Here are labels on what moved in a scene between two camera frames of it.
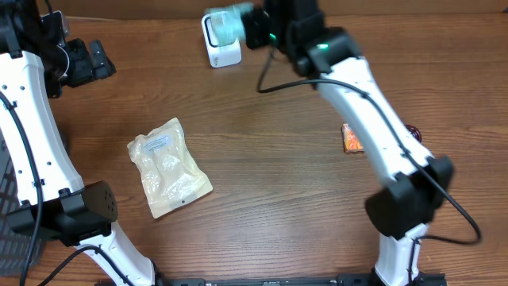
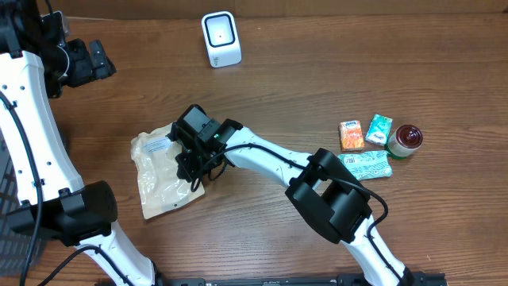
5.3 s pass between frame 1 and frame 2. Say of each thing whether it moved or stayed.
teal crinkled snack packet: moved
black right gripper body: moved
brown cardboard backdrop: stayed
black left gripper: stayed
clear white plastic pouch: stayed
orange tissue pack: stayed
